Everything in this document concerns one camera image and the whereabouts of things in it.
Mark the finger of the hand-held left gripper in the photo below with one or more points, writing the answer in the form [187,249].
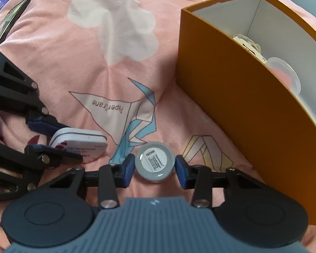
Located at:
[181,172]
[42,123]
[129,169]
[42,154]

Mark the small grey round jar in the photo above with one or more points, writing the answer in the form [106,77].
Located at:
[154,160]

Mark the white and red mint tin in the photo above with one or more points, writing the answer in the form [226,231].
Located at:
[79,139]

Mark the orange cardboard box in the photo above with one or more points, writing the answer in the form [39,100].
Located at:
[239,105]

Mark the pink makeup sponge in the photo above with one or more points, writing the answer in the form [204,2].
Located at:
[280,77]

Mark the cream box with black calligraphy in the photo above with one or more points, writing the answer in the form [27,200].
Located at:
[243,40]

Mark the pink printed blanket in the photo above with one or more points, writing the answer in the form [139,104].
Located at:
[68,71]

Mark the smartphone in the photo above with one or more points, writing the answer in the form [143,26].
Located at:
[8,21]

